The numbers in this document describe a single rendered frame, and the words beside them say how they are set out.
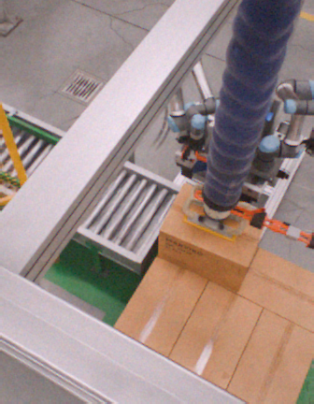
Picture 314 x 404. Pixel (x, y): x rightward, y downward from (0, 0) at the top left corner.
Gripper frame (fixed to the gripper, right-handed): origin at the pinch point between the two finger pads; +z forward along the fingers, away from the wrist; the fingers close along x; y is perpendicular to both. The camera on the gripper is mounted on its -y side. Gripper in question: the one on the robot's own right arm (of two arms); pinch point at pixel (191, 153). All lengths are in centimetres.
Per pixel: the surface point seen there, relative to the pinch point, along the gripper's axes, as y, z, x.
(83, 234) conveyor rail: -54, 59, -55
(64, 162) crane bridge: 21, -186, -146
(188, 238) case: 19, 24, -44
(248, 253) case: 56, 24, -38
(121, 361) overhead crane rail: 49, -202, -177
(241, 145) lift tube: 35, -70, -35
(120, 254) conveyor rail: -24, 62, -57
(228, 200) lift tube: 36, -19, -34
